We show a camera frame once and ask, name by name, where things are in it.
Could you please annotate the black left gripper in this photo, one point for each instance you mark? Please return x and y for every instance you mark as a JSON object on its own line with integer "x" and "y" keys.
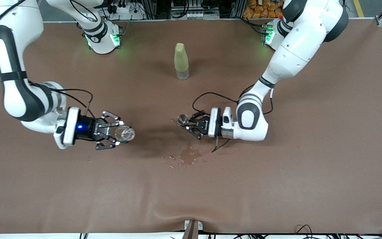
{"x": 204, "y": 125}

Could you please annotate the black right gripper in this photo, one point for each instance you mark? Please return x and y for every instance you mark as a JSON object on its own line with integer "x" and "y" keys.
{"x": 86, "y": 128}

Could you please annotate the small clear glass cup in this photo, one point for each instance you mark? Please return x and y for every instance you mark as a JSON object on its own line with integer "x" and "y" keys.
{"x": 124, "y": 133}

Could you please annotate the steel double jigger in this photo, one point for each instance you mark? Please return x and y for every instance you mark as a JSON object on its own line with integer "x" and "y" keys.
{"x": 182, "y": 119}

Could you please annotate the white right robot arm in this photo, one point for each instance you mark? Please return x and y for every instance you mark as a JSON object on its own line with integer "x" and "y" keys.
{"x": 18, "y": 20}

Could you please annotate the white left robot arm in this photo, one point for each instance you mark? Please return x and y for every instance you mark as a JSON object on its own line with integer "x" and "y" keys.
{"x": 297, "y": 49}

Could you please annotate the large wet spill patch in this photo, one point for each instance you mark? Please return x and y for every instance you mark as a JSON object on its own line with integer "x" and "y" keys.
{"x": 188, "y": 155}

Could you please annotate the brown table mat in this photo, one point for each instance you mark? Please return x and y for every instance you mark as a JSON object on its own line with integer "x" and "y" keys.
{"x": 191, "y": 186}

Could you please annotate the green bottle with clear base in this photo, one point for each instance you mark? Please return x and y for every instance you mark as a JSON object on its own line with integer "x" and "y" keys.
{"x": 181, "y": 61}

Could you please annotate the white power strip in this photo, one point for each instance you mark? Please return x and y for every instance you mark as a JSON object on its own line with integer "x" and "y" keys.
{"x": 124, "y": 9}
{"x": 194, "y": 15}

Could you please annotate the orange snack bags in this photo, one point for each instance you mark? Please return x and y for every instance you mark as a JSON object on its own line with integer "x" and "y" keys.
{"x": 257, "y": 11}

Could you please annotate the metal table edge bracket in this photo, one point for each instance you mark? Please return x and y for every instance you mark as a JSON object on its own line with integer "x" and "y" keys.
{"x": 191, "y": 230}

